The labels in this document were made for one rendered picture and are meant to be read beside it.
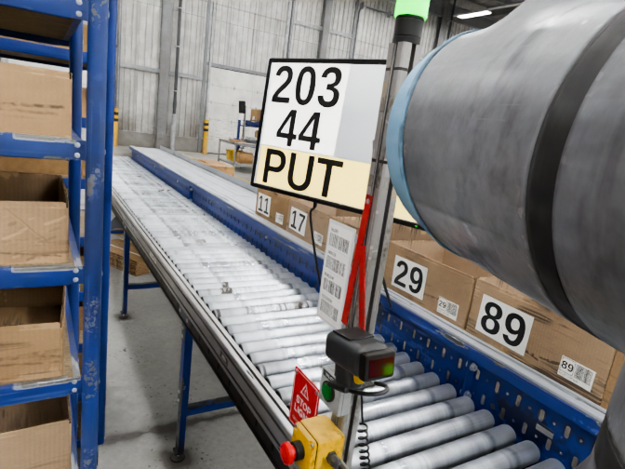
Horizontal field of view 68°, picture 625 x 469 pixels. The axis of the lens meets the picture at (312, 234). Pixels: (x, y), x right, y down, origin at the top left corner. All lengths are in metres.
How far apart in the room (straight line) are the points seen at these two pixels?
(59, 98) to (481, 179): 0.69
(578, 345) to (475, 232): 1.04
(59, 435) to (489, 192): 0.91
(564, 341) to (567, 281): 1.09
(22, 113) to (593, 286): 0.76
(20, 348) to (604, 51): 0.86
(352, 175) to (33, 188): 0.67
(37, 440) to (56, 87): 0.61
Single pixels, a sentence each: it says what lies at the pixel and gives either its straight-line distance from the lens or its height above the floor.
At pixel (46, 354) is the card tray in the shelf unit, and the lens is 0.91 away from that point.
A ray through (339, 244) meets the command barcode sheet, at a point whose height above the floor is 1.21.
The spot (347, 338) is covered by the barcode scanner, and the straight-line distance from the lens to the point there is 0.75.
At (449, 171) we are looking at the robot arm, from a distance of 0.24.
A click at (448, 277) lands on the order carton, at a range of 1.47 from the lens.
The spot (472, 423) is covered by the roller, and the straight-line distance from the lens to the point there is 1.31.
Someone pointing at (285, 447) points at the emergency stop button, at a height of 0.86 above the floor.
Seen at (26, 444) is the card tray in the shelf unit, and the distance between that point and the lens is 1.02.
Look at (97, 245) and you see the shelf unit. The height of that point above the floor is 1.18.
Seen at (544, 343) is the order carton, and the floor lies 0.96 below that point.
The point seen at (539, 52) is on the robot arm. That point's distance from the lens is 0.22.
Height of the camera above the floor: 1.41
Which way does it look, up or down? 13 degrees down
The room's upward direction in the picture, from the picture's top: 7 degrees clockwise
